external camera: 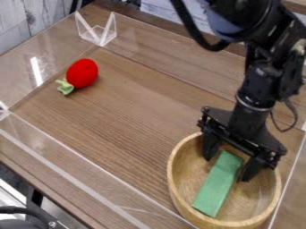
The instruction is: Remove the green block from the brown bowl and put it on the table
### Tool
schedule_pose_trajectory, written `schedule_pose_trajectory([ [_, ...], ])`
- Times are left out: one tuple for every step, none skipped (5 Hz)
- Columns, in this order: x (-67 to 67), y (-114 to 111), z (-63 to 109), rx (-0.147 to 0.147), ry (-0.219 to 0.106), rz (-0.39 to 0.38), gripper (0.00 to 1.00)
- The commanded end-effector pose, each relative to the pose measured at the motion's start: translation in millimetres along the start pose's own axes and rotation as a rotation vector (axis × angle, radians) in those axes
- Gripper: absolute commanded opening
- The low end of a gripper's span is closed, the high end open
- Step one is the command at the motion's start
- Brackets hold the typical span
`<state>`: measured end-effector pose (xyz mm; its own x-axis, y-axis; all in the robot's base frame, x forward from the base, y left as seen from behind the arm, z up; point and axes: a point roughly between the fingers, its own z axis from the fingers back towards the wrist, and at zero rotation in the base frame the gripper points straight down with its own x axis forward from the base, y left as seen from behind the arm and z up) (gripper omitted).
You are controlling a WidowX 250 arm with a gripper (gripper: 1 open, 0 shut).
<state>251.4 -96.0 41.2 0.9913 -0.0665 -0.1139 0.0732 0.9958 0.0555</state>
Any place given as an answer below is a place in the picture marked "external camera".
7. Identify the black equipment under table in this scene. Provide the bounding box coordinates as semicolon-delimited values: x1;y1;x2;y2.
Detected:
0;187;82;229

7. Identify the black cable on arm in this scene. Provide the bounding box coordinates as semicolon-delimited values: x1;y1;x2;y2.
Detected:
169;0;233;53

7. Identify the clear acrylic corner bracket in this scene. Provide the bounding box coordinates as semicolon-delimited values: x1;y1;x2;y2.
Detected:
74;13;118;47

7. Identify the green rectangular block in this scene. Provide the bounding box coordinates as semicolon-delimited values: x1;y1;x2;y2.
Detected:
193;150;243;217

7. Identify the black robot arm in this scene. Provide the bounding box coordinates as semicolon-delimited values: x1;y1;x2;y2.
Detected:
198;0;306;182

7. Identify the clear acrylic enclosure wall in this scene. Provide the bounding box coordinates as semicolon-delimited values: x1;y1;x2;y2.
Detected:
0;2;306;229

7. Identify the brown wooden bowl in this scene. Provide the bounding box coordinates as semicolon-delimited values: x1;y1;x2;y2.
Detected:
167;132;282;229

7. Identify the red plush strawberry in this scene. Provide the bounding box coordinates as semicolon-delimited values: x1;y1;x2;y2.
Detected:
56;58;99;96

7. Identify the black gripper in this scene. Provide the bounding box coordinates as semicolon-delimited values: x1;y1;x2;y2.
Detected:
198;94;288;182

